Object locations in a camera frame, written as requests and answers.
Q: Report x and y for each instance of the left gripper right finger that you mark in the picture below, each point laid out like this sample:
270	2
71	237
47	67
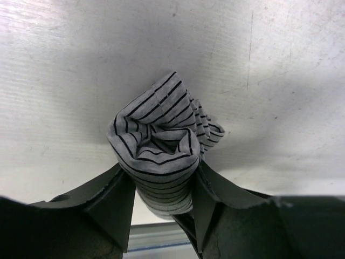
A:
233	222

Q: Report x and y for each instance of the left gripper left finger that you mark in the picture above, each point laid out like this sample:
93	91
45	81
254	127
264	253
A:
90	221

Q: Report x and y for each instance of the aluminium mounting rail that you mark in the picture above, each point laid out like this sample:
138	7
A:
155	236

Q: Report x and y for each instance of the grey striped underwear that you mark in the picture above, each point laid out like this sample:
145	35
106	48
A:
160	139

